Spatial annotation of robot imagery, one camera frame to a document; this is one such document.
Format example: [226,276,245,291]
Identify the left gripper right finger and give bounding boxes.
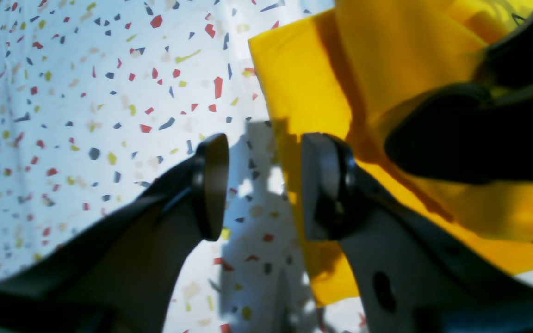
[302,133,533,333]

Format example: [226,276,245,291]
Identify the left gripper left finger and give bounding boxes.
[0,134,230,333]

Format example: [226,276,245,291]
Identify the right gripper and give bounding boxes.
[384,13,533,184]

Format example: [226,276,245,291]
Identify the yellow T-shirt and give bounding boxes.
[249,0,533,307]

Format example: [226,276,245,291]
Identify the terrazzo patterned table cloth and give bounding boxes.
[0,0,533,333]

